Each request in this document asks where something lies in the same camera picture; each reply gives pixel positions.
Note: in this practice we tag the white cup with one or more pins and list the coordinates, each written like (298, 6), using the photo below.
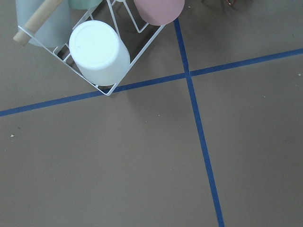
(99, 53)

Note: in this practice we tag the white wire cup rack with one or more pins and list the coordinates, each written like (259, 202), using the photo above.
(43, 13)

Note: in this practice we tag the pink cup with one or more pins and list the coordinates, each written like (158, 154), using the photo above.
(159, 12)

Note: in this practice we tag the pale green cup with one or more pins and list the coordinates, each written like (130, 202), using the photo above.
(83, 4)

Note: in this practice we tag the pale blue cup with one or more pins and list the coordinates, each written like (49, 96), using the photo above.
(55, 31)

